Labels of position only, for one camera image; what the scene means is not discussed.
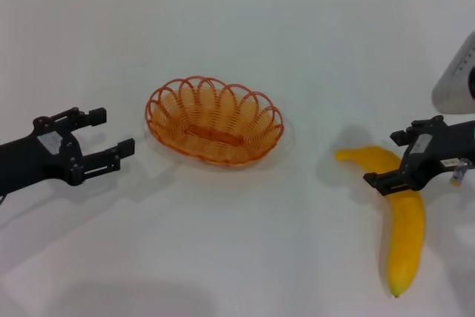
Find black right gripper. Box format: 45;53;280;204
362;115;475;197

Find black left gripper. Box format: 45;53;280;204
0;106;135;195

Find yellow banana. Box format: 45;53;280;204
335;145;425;298

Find orange wire oval basket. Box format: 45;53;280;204
144;75;285;166

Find right arm cable with plug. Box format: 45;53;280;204
451;159;471;186

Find white and black camera box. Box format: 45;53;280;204
431;30;475;114

